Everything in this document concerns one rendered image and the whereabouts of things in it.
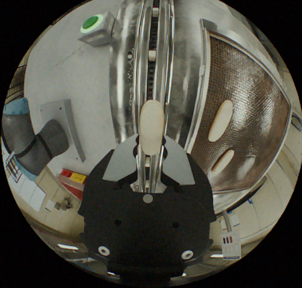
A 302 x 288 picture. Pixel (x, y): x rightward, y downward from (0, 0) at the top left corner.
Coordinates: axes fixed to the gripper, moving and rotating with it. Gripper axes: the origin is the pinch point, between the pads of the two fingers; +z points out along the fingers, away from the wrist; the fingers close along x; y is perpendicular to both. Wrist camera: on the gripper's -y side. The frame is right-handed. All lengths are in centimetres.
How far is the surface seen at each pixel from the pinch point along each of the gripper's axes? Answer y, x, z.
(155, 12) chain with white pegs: -27.0, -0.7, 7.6
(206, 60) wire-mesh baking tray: -13.1, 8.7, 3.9
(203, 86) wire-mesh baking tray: -8.2, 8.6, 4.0
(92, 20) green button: -23.5, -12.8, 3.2
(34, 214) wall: 276, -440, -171
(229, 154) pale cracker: 5.6, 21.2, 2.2
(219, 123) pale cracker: -1.8, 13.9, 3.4
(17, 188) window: 156, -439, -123
